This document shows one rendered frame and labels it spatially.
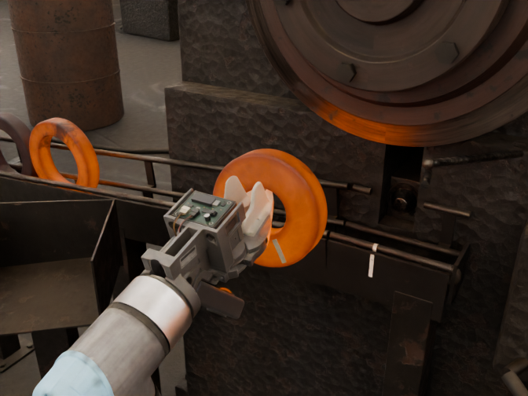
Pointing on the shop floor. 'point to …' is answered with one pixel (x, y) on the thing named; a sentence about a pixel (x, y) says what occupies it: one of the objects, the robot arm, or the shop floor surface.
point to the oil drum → (68, 60)
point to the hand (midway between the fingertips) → (263, 198)
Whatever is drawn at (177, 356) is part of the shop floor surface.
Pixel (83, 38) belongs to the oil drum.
